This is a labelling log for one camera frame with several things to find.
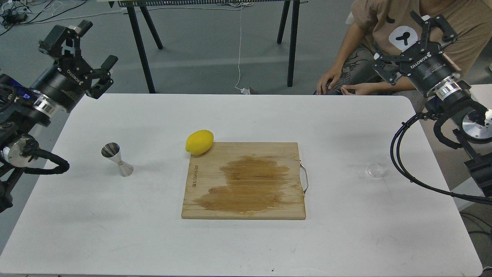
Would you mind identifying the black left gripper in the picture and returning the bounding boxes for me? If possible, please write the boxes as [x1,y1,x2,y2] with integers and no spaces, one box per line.
[33,20,118,113]

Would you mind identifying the black-legged background table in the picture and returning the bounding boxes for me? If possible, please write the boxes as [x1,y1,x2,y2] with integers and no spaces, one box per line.
[110,0,301,93]

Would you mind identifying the white hanging cable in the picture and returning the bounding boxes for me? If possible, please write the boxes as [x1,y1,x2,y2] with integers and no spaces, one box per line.
[234,6,251,95]

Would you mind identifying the wooden cutting board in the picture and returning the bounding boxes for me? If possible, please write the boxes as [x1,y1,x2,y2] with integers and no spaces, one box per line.
[181,142,306,220]

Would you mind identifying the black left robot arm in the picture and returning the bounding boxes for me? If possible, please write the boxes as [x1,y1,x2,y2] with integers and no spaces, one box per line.
[0,20,118,212]

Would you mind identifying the yellow lemon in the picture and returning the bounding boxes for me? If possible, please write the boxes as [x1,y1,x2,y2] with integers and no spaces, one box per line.
[185,130,214,155]

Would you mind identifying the small clear glass cup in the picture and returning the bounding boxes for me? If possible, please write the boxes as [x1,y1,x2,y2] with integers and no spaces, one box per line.
[367,154,390,178]

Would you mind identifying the white side table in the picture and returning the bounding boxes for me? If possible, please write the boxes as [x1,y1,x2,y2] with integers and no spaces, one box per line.
[466,84,492,119]

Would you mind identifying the seated person in brown shirt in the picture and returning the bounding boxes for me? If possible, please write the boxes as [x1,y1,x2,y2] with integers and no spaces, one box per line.
[315,0,491,96]

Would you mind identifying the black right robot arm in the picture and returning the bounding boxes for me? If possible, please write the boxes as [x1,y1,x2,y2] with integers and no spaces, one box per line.
[373,11,491,205]

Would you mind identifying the tangled floor cables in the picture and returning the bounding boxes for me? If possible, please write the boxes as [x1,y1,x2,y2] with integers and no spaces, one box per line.
[0,0,123,37]

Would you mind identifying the steel double jigger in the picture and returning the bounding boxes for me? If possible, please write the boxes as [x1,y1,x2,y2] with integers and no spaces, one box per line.
[101,142,134,177]

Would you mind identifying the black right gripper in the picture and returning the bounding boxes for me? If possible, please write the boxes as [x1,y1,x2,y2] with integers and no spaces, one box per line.
[372,11,462,97]

